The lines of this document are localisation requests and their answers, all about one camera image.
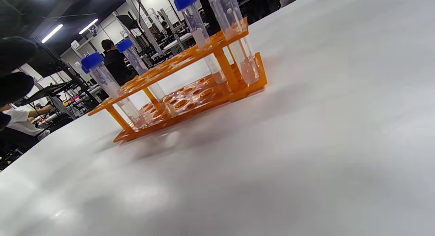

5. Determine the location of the person's right hand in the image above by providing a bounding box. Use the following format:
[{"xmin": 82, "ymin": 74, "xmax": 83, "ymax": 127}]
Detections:
[{"xmin": 0, "ymin": 35, "xmax": 38, "ymax": 130}]

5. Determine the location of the blue-capped clear test tube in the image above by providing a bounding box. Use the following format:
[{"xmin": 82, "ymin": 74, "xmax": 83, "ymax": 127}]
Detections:
[
  {"xmin": 206, "ymin": 0, "xmax": 260, "ymax": 86},
  {"xmin": 81, "ymin": 52, "xmax": 145, "ymax": 128},
  {"xmin": 174, "ymin": 0, "xmax": 227, "ymax": 84},
  {"xmin": 116, "ymin": 38, "xmax": 166, "ymax": 100}
]

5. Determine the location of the orange test tube rack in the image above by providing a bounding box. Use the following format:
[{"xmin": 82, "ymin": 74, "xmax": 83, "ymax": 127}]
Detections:
[{"xmin": 88, "ymin": 18, "xmax": 268, "ymax": 144}]

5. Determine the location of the ceiling strip light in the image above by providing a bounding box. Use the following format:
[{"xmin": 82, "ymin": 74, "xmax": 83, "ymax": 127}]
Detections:
[
  {"xmin": 41, "ymin": 24, "xmax": 64, "ymax": 44},
  {"xmin": 79, "ymin": 18, "xmax": 99, "ymax": 35}
]

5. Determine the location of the black metal stand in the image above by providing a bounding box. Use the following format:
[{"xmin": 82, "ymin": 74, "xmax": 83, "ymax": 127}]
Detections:
[{"xmin": 20, "ymin": 35, "xmax": 102, "ymax": 121}]

